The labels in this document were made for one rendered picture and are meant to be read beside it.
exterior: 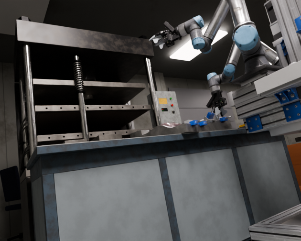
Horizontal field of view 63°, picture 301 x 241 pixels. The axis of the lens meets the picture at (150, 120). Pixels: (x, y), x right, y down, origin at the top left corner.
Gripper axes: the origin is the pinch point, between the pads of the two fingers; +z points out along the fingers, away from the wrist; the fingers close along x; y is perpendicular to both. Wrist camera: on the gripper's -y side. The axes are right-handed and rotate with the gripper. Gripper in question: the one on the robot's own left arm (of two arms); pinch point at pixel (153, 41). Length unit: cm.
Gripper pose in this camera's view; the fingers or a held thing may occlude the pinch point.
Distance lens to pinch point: 175.5
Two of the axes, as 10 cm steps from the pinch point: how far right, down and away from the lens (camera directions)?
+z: -8.4, 2.6, 4.8
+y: 1.0, 9.4, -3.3
